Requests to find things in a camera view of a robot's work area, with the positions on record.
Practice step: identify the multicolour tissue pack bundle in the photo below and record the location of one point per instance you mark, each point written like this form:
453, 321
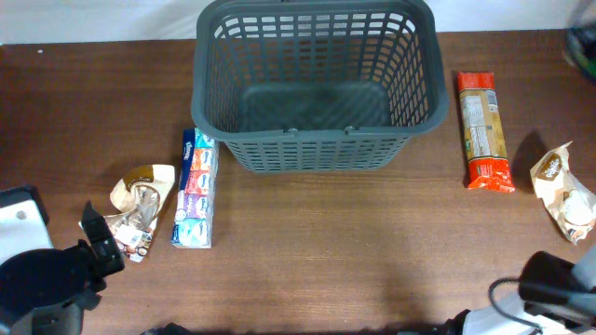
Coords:
193, 221

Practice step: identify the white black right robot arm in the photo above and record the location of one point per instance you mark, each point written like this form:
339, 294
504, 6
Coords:
551, 295

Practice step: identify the beige clear snack bag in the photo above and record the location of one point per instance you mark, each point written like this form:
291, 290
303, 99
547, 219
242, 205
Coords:
139, 198

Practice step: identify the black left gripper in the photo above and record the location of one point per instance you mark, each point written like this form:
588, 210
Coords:
103, 251

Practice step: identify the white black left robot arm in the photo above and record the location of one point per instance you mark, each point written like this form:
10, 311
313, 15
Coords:
24, 222

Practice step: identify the grey plastic mesh basket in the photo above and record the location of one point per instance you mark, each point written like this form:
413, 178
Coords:
300, 86

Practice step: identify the beige white rice bag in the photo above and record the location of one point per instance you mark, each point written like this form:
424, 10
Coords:
566, 199

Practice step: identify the orange-ended pasta packet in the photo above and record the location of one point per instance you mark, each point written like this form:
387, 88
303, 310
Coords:
487, 158

